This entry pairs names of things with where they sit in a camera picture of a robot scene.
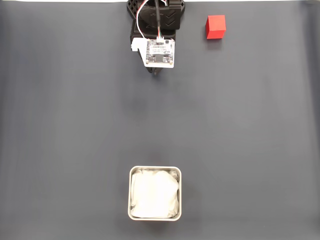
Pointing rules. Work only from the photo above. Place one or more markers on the red cube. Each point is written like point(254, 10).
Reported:
point(215, 26)

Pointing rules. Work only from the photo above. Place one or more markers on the beige square box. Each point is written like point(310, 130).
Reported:
point(129, 195)

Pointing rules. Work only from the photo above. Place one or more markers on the white cloth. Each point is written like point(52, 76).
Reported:
point(155, 192)

